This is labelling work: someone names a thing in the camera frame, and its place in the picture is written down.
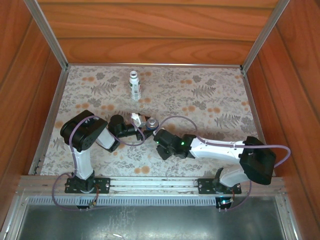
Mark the clear bottle blue label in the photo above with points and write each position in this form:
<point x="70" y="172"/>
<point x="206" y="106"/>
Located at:
<point x="151" y="123"/>

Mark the white bottle green label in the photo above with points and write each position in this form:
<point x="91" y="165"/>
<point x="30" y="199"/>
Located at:
<point x="135" y="86"/>

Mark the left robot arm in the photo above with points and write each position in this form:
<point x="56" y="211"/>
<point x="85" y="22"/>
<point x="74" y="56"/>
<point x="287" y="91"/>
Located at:
<point x="82" y="161"/>

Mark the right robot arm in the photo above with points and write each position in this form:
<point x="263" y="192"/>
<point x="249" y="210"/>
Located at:
<point x="217" y="150"/>

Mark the floral patterned tablecloth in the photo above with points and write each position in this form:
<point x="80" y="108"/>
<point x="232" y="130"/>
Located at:
<point x="212" y="100"/>

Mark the grey metal tray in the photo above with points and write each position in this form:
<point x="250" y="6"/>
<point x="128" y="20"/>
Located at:
<point x="150" y="222"/>

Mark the aluminium mounting rail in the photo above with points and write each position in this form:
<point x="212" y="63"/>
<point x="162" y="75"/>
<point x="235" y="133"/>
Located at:
<point x="150" y="183"/>

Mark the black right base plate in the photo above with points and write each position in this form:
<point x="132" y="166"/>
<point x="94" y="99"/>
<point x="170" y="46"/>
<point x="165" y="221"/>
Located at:
<point x="205" y="186"/>

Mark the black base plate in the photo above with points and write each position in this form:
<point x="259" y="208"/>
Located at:
<point x="102" y="186"/>
<point x="205" y="186"/>

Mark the aluminium back edge rail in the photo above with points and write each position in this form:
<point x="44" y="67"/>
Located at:
<point x="150" y="64"/>

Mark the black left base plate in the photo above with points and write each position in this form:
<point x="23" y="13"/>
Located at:
<point x="102" y="186"/>

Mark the aluminium side edge rail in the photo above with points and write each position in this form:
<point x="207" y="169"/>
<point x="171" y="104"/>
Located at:
<point x="50" y="120"/>
<point x="255" y="112"/>

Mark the aluminium corner post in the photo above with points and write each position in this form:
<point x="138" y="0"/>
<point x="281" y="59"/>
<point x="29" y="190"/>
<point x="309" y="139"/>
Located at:
<point x="265" y="32"/>
<point x="47" y="32"/>

